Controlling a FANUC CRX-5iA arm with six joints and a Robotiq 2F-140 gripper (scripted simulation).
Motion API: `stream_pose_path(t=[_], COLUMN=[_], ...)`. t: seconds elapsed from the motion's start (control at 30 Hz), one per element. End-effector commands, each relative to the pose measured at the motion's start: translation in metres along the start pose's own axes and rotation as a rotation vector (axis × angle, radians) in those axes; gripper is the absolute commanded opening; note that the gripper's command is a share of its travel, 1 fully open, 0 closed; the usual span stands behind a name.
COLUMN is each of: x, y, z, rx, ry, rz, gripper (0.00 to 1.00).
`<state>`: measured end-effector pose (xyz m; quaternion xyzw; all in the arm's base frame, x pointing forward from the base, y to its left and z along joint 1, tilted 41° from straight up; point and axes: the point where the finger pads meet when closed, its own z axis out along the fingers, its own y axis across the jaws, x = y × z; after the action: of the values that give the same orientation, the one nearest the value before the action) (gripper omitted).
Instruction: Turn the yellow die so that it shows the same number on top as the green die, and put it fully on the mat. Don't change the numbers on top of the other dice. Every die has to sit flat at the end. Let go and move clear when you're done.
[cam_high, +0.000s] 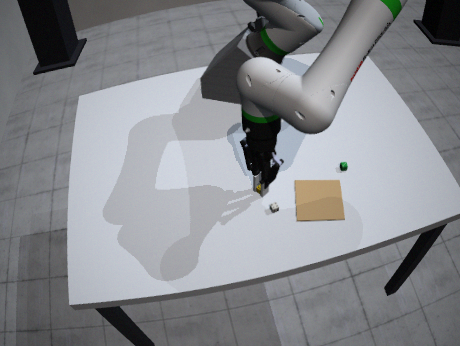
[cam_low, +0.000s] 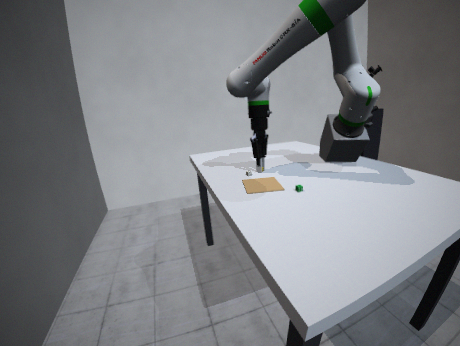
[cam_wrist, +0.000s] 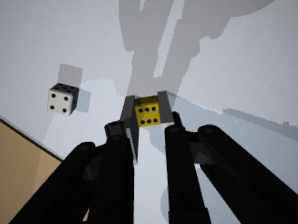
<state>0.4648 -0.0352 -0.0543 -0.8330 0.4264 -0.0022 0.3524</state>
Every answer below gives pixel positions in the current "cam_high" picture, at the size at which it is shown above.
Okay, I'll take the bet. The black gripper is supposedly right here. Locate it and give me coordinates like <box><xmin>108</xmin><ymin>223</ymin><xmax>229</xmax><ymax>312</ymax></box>
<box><xmin>240</xmin><ymin>134</ymin><xmax>284</xmax><ymax>197</ymax></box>

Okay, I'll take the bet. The tan flat mat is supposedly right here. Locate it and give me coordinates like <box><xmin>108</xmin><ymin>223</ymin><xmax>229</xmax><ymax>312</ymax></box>
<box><xmin>295</xmin><ymin>180</ymin><xmax>345</xmax><ymax>221</ymax></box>

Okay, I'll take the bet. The white die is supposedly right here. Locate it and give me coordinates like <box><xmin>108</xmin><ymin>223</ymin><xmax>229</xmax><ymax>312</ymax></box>
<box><xmin>270</xmin><ymin>202</ymin><xmax>279</xmax><ymax>213</ymax></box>

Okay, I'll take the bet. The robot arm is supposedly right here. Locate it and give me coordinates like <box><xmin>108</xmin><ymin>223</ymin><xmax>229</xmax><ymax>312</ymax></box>
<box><xmin>236</xmin><ymin>0</ymin><xmax>408</xmax><ymax>140</ymax></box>

